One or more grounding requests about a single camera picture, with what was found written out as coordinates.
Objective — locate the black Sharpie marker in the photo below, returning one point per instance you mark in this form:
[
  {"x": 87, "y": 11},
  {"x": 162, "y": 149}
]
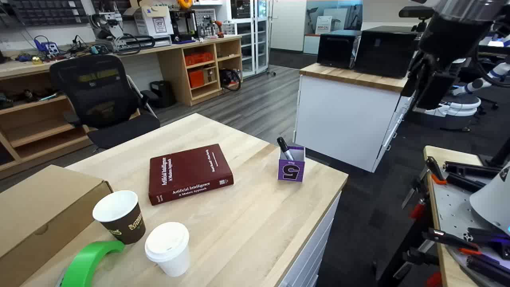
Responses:
[{"x": 284, "y": 149}]

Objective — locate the purple and white cube box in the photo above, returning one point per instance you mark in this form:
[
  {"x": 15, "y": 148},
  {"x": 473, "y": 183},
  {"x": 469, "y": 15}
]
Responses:
[{"x": 292, "y": 165}]

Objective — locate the small black box appliance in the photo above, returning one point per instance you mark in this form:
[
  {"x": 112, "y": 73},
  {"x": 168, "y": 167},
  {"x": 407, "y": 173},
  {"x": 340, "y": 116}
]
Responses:
[{"x": 335, "y": 51}]

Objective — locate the black microwave box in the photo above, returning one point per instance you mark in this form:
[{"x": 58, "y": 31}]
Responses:
[{"x": 386, "y": 52}]

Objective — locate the brown cardboard box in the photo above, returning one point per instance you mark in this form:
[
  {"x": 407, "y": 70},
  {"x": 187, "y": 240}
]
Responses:
[{"x": 41, "y": 216}]

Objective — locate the orange storage bin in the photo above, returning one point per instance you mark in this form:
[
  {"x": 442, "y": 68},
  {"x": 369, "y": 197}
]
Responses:
[{"x": 197, "y": 78}]

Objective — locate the dark red hardcover book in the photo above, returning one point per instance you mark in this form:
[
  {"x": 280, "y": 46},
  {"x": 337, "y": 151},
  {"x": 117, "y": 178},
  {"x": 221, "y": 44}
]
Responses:
[{"x": 189, "y": 173}]

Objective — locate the white cabinet with wood top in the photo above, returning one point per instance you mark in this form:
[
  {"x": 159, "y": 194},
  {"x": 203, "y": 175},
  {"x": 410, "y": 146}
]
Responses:
[{"x": 348, "y": 116}]

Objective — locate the black waste bin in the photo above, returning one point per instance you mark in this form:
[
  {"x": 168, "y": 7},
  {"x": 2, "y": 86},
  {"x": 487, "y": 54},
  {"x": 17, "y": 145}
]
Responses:
[{"x": 165, "y": 95}]

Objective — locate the white lidded paper cup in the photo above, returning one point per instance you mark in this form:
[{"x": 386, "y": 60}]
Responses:
[{"x": 168, "y": 247}]

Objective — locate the brown open paper cup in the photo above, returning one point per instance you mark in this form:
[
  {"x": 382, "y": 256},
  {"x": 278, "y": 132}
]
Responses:
[{"x": 122, "y": 216}]

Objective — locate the black mesh office chair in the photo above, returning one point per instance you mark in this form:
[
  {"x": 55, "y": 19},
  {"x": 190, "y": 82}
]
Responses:
[{"x": 104, "y": 100}]

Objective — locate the green tape roll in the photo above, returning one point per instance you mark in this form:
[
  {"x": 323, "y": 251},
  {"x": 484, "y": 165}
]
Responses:
[{"x": 85, "y": 264}]

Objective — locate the wooden workbench with shelves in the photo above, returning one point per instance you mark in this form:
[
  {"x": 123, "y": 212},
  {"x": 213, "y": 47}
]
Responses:
[{"x": 41, "y": 132}]

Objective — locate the wooden side table with clamps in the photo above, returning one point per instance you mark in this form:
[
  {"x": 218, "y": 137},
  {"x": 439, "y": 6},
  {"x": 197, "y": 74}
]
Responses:
[{"x": 447, "y": 231}]

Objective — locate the white cone lamp shade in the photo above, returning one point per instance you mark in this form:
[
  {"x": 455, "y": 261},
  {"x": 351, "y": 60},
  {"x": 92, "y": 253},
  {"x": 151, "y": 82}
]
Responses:
[{"x": 493, "y": 202}]

